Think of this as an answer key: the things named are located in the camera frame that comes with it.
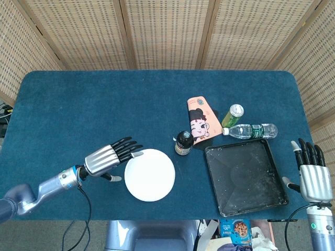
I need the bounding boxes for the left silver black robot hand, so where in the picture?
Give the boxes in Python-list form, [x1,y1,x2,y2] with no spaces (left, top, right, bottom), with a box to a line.
[83,136,144,184]

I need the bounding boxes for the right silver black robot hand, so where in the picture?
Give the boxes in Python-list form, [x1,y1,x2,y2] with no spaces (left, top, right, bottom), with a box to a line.
[282,138,333,203]

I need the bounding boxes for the white round plate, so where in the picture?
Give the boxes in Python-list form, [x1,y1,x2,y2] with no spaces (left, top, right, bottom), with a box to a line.
[124,149,176,202]

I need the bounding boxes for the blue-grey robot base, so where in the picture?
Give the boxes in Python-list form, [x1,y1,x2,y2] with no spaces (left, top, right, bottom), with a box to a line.
[104,220,199,251]

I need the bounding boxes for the black square tray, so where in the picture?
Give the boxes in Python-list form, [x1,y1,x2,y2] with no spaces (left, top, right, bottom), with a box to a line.
[204,138,290,218]

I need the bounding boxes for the blue table mat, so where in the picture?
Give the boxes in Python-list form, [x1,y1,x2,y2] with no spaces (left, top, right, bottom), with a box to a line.
[0,70,331,222]

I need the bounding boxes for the white crumpled tissue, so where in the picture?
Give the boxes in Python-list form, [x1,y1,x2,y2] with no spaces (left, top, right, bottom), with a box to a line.
[251,227,278,251]

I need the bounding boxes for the dark brown glass bottle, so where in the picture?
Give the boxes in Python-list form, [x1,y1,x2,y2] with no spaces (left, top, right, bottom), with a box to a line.
[174,130,195,157]

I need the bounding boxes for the clear green-label water bottle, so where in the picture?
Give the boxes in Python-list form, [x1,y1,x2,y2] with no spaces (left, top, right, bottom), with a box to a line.
[221,123,278,140]

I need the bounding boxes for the blue cookie snack packet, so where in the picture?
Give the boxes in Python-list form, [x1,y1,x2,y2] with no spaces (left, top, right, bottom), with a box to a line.
[219,219,253,245]

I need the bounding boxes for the green drink can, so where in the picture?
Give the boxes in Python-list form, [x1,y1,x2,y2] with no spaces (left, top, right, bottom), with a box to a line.
[221,104,245,128]

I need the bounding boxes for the pink cartoon paper cup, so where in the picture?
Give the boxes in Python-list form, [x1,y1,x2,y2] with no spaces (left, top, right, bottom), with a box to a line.
[186,96,220,145]

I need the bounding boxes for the white paper strip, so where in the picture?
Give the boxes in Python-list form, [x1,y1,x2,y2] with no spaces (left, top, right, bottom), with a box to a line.
[196,219,219,251]

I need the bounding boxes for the woven bamboo folding screen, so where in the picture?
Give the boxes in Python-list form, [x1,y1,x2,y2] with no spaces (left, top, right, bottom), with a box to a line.
[0,0,335,147]

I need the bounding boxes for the black left hand cable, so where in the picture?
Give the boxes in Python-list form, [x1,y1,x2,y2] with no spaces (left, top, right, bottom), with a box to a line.
[62,185,92,251]

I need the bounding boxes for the thin black floor cable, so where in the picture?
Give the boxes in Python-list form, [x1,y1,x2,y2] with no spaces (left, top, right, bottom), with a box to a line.
[62,221,75,251]

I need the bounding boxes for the black equipment with cables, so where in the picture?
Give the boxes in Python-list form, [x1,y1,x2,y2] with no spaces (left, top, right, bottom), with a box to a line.
[0,100,14,138]

